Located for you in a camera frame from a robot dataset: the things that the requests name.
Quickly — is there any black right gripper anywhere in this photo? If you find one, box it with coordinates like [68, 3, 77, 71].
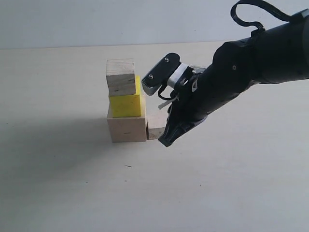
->
[158, 42, 254, 147]

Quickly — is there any small wooden cube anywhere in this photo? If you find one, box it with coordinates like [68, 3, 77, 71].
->
[147, 111, 168, 140]

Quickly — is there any large wooden cube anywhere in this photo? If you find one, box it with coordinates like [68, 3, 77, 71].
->
[107, 94, 147, 143]

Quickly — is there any yellow cube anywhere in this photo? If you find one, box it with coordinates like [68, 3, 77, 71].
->
[109, 75, 142, 118]

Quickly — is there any medium wooden cube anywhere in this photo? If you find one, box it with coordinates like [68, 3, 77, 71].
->
[106, 58, 136, 96]

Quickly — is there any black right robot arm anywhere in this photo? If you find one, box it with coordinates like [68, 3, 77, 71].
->
[159, 10, 309, 146]

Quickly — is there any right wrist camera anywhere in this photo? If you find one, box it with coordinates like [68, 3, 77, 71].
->
[141, 53, 193, 96]

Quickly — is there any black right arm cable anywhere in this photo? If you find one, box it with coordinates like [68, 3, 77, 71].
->
[230, 0, 294, 31]

